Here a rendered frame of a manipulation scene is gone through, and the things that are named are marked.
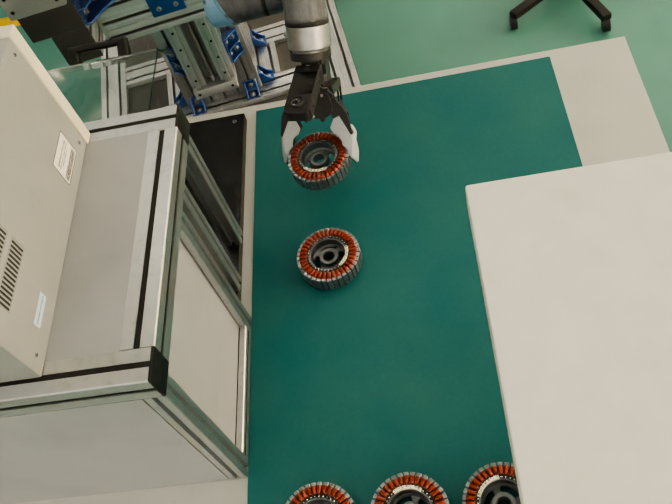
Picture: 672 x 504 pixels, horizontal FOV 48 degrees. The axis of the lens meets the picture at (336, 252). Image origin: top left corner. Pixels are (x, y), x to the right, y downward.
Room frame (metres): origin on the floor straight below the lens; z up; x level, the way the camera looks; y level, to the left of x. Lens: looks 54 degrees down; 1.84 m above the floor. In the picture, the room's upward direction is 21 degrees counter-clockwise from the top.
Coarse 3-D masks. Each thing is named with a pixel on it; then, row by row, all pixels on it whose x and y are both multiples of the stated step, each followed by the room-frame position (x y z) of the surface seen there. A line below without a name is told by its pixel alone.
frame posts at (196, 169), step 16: (192, 144) 0.88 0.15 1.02; (192, 160) 0.86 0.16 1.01; (192, 176) 0.86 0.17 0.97; (208, 176) 0.88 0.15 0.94; (208, 192) 0.86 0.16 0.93; (192, 208) 0.77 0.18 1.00; (208, 208) 0.86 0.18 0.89; (224, 208) 0.87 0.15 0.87; (192, 224) 0.76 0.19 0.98; (208, 224) 0.79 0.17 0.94; (224, 224) 0.87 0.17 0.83; (208, 240) 0.76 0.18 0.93; (224, 240) 0.86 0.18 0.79; (240, 240) 0.86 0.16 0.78; (224, 256) 0.78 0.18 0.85; (224, 272) 0.76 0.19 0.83
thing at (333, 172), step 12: (324, 132) 0.97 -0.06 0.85; (300, 144) 0.96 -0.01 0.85; (312, 144) 0.95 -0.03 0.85; (324, 144) 0.95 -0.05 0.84; (336, 144) 0.93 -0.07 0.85; (288, 156) 0.95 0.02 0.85; (300, 156) 0.94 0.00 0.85; (312, 156) 0.93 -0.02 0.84; (324, 156) 0.92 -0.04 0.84; (336, 156) 0.91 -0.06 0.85; (348, 156) 0.90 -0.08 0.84; (300, 168) 0.91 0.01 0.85; (312, 168) 0.92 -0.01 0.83; (324, 168) 0.89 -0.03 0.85; (336, 168) 0.88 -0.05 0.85; (348, 168) 0.89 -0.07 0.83; (300, 180) 0.89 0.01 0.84; (312, 180) 0.88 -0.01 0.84; (324, 180) 0.87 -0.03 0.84; (336, 180) 0.87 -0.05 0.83
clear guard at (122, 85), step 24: (48, 72) 1.12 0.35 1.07; (72, 72) 1.10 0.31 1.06; (96, 72) 1.08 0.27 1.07; (120, 72) 1.05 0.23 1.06; (144, 72) 1.03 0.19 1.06; (72, 96) 1.04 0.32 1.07; (96, 96) 1.02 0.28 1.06; (120, 96) 1.00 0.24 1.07; (144, 96) 0.98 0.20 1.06; (96, 120) 0.96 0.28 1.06
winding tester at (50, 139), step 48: (0, 48) 0.84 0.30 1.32; (0, 96) 0.77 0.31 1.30; (48, 96) 0.85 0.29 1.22; (0, 144) 0.71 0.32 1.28; (48, 144) 0.78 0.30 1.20; (0, 192) 0.66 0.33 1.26; (48, 192) 0.72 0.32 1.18; (0, 240) 0.61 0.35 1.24; (48, 240) 0.66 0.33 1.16; (0, 288) 0.56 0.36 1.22; (48, 288) 0.61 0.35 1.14; (0, 336) 0.51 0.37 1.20; (48, 336) 0.55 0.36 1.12
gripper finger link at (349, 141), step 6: (336, 120) 0.94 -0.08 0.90; (336, 126) 0.93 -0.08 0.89; (342, 126) 0.93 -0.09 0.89; (336, 132) 0.93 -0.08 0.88; (342, 132) 0.92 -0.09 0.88; (348, 132) 0.92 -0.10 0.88; (354, 132) 0.95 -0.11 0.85; (342, 138) 0.92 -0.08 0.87; (348, 138) 0.91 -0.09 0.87; (354, 138) 0.91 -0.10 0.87; (342, 144) 0.92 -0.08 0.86; (348, 144) 0.91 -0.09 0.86; (354, 144) 0.91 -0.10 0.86; (348, 150) 0.91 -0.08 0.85; (354, 150) 0.90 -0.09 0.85; (354, 156) 0.90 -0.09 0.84
